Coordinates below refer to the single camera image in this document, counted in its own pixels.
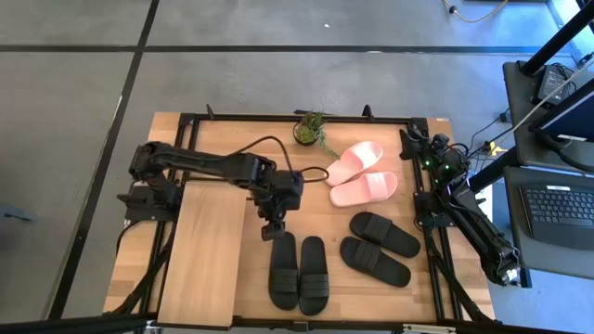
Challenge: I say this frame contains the dark flat monitor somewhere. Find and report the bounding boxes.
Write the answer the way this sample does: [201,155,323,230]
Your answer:
[528,76,594,144]

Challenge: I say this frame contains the small dark blurred object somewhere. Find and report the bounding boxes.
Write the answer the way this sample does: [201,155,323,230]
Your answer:
[0,206,37,225]

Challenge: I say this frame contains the black rubber slide sandal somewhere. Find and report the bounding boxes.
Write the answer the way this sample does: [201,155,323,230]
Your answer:
[339,236,413,289]
[348,211,422,260]
[267,230,301,312]
[298,235,331,317]

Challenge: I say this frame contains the yellow cable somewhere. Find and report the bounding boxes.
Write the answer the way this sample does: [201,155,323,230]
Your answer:
[441,0,510,24]

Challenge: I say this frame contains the black slanted pole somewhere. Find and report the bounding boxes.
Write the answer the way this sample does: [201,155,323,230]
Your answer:
[466,147,521,194]
[519,0,594,76]

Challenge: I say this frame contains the black computer keyboard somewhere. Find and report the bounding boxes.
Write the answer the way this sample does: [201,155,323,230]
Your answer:
[518,184,594,251]

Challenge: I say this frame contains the pink rubber slide sandal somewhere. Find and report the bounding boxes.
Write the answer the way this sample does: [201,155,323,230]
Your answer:
[323,140,384,187]
[329,171,399,208]

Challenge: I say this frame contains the potted green succulent plant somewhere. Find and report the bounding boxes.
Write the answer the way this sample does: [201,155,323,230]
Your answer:
[291,109,340,163]

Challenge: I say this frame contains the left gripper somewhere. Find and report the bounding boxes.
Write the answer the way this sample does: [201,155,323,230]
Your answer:
[252,168,306,243]

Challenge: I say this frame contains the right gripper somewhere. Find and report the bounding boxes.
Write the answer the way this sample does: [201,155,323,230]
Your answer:
[399,128,455,164]

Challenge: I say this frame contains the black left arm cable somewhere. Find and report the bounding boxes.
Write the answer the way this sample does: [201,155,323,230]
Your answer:
[231,135,330,185]

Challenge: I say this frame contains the black rig crossbar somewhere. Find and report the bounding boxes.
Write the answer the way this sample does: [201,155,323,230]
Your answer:
[0,314,594,334]

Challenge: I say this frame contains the white box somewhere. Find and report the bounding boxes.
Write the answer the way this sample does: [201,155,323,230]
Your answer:
[477,184,494,223]

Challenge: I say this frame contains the grey desk top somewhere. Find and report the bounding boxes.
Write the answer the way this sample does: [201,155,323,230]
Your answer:
[503,165,594,282]
[502,59,594,173]

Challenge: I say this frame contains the black power adapter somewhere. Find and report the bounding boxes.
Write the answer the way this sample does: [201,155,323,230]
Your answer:
[536,64,576,106]

